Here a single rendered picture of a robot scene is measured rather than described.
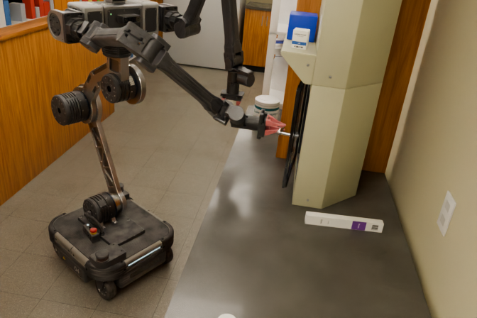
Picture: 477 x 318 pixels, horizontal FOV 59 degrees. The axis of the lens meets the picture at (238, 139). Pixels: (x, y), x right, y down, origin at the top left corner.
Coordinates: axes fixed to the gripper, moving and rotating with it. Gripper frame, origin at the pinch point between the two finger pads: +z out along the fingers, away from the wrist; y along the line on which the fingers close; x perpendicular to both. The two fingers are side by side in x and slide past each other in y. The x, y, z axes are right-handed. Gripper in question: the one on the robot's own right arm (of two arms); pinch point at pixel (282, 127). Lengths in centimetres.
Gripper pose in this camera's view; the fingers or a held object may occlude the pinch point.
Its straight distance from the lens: 160.3
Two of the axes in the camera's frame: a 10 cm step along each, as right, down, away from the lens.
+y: 0.9, -9.0, -4.2
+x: 1.7, -4.0, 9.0
